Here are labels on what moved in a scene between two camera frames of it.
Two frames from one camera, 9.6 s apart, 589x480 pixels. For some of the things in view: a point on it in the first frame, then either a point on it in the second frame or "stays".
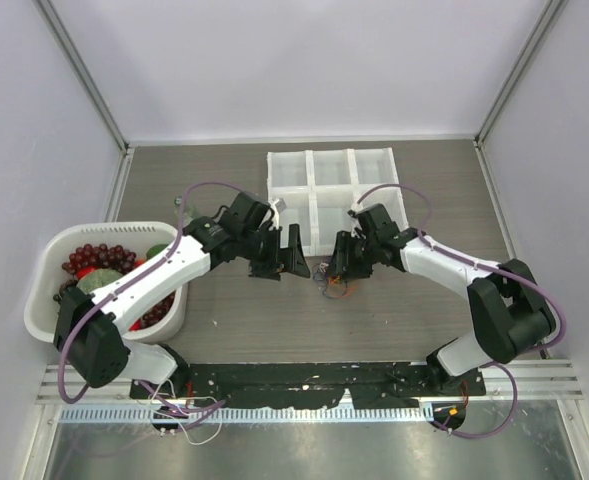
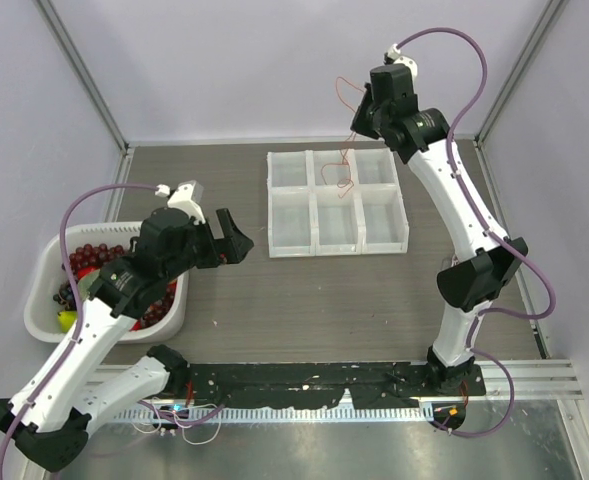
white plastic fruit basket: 40,309 stays
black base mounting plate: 266,385 stays
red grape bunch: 101,256 stays
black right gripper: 343,262 -> 358,123
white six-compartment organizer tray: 318,190 stays
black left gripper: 269,268 -> 235,245
